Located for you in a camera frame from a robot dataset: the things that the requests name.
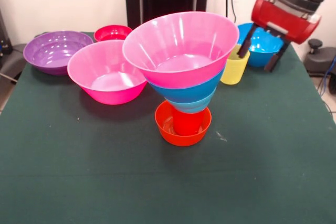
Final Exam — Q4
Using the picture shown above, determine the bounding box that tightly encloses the large blue bowl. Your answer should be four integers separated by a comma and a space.
237, 23, 290, 68
146, 66, 225, 103

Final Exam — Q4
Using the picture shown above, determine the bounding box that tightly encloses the stack of small blue bowls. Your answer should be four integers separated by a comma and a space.
167, 87, 217, 114

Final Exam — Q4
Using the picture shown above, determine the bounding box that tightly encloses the dark green table cloth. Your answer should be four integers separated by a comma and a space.
0, 31, 336, 224

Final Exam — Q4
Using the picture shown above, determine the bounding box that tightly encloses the yellow cup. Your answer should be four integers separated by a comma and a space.
219, 44, 250, 86

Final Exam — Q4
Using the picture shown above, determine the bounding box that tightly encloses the large pink bowl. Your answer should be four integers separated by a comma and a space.
67, 40, 148, 106
121, 10, 240, 90

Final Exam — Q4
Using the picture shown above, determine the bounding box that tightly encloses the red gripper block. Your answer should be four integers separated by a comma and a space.
238, 0, 322, 73

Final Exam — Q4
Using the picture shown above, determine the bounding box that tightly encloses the blue cable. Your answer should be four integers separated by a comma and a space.
319, 56, 336, 96

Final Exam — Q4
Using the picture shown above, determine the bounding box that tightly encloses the purple bowl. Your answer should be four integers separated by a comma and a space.
23, 30, 95, 76

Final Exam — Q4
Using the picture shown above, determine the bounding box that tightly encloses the small crimson bowl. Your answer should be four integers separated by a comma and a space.
93, 24, 133, 42

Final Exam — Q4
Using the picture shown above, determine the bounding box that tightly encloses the black pedestal foot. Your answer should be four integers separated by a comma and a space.
304, 38, 336, 78
0, 43, 27, 80

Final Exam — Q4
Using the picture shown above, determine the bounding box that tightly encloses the orange bowl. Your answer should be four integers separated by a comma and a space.
154, 100, 212, 147

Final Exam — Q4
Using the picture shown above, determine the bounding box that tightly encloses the red cup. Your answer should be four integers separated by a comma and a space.
172, 110, 207, 136

